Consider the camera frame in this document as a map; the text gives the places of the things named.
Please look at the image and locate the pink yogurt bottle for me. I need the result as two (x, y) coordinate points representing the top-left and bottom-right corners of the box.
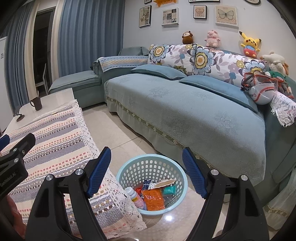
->
(125, 187), (145, 210)

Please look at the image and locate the orange panda snack bag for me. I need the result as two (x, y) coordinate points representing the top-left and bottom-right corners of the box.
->
(142, 188), (165, 211)

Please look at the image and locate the red plastic bag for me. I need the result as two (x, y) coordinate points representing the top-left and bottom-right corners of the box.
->
(135, 187), (142, 196)

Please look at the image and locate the polka dot wrapper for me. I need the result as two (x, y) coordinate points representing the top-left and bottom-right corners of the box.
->
(149, 178), (176, 190)

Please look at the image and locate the blue milk carton small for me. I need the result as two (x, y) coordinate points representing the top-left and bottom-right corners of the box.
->
(142, 179), (152, 190)

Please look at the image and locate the light blue trash basket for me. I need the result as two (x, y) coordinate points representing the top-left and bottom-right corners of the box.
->
(116, 154), (188, 216)

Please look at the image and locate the person's left hand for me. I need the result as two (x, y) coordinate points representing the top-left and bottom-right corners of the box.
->
(4, 194), (26, 239)

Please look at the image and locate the white refrigerator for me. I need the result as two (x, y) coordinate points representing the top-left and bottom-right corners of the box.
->
(0, 37), (13, 133)

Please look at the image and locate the woven striped table cloth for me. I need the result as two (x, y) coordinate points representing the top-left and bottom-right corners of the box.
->
(1, 100), (147, 238)

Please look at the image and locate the dark brown mug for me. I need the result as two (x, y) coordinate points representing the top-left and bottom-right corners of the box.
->
(30, 97), (43, 111)

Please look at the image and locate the teal sofa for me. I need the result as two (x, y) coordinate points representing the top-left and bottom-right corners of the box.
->
(49, 47), (295, 208)

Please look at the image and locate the blue curtain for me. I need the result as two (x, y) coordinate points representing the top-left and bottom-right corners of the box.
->
(58, 0), (125, 77)

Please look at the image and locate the white helmet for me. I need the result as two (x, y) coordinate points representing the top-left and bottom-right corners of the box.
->
(241, 73), (278, 105)

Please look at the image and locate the floral cushion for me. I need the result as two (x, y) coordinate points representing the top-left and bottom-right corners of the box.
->
(187, 45), (266, 88)
(147, 44), (197, 76)

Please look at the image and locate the pikachu plush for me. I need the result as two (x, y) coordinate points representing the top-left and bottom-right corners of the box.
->
(239, 31), (261, 58)

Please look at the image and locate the pink pig plush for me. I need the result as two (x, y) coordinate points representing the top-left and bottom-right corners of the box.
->
(205, 30), (221, 48)

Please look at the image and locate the brown monkey plush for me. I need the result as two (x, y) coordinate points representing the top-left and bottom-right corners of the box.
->
(182, 31), (194, 45)

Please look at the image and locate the bear picture frame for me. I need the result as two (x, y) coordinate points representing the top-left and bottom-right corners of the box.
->
(139, 5), (152, 28)

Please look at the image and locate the newspaper picture frame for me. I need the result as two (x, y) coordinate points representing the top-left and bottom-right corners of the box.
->
(162, 8), (179, 26)

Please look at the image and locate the butterfly picture frame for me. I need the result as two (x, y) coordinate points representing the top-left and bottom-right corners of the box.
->
(215, 5), (238, 27)

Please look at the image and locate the crown picture frame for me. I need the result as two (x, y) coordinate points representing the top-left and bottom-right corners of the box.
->
(193, 6), (207, 20)

